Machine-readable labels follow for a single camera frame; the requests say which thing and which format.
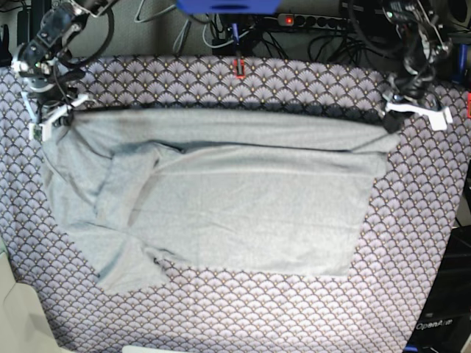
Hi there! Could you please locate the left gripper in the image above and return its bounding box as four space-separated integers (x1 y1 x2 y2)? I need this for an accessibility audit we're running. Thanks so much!
382 60 453 135

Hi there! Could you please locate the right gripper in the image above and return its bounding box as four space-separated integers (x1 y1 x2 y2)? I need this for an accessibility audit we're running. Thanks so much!
12 40 96 142

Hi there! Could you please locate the light grey T-shirt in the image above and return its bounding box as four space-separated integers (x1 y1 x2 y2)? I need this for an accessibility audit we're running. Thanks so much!
42 109 400 294

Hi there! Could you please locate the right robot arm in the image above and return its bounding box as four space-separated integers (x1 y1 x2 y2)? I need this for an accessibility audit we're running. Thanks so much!
11 1 115 142

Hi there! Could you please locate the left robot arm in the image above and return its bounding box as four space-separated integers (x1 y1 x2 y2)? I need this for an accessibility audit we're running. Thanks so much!
383 1 453 134

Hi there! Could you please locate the fan-patterned table cloth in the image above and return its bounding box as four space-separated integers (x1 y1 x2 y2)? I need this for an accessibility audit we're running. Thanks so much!
1 57 470 352

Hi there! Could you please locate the red table clamp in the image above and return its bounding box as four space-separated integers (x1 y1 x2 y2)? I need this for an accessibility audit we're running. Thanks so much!
234 58 245 79

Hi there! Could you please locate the black OpenArm box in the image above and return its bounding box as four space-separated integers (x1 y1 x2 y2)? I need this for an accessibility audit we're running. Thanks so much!
403 226 470 352

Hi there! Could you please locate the black power strip red switch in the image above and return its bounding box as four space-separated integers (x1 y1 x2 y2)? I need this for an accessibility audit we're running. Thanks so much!
273 13 355 32

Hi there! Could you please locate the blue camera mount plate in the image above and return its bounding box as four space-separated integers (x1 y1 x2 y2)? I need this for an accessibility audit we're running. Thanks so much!
176 0 280 15

